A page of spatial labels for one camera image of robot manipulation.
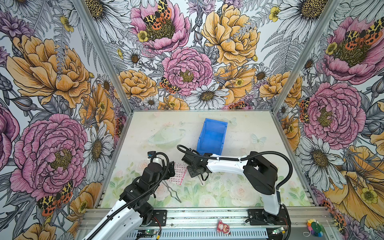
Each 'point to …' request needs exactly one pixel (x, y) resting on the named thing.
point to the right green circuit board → (275, 231)
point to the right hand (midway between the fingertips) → (195, 173)
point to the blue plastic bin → (212, 137)
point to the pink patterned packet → (180, 170)
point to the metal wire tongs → (167, 186)
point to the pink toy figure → (224, 227)
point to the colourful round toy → (315, 227)
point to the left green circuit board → (146, 233)
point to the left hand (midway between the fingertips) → (165, 168)
